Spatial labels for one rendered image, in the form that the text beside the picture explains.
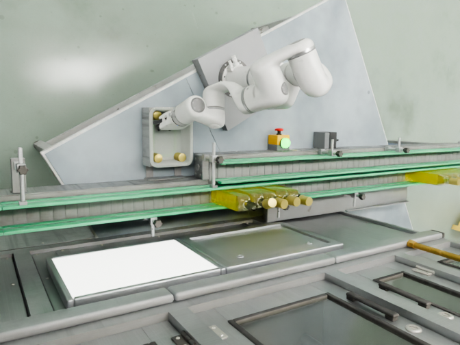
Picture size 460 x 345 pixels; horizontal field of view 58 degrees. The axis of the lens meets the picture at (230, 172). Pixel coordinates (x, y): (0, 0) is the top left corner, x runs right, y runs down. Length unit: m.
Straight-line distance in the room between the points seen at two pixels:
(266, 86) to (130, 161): 0.66
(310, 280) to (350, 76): 1.29
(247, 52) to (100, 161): 0.75
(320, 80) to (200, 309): 0.70
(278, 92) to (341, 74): 1.04
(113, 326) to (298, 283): 0.53
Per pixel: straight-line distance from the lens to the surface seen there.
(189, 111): 1.35
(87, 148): 1.59
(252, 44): 1.83
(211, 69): 1.72
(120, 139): 1.62
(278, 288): 1.20
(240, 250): 1.38
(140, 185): 1.53
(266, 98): 1.23
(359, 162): 2.16
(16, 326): 1.02
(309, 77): 1.24
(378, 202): 2.31
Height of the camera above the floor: 2.30
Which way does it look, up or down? 58 degrees down
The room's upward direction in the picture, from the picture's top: 103 degrees clockwise
